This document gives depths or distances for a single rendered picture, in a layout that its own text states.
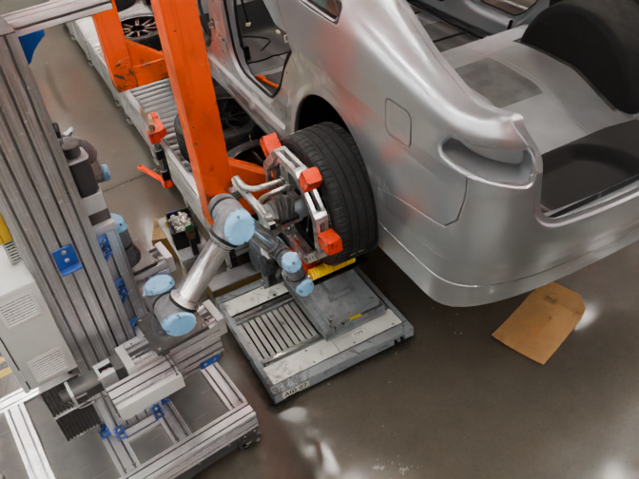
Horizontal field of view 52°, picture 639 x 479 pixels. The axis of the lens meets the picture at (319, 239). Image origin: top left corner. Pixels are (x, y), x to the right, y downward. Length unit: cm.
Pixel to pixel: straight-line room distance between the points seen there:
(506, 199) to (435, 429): 136
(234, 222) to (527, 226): 101
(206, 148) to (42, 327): 124
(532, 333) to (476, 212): 147
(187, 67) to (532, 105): 172
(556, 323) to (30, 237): 263
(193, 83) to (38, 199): 108
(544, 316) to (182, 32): 235
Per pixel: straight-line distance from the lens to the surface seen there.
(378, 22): 255
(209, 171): 337
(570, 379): 353
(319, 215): 282
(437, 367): 347
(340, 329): 345
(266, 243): 260
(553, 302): 386
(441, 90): 225
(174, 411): 317
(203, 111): 321
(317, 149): 288
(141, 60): 518
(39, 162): 231
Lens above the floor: 271
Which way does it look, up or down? 40 degrees down
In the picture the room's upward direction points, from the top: 6 degrees counter-clockwise
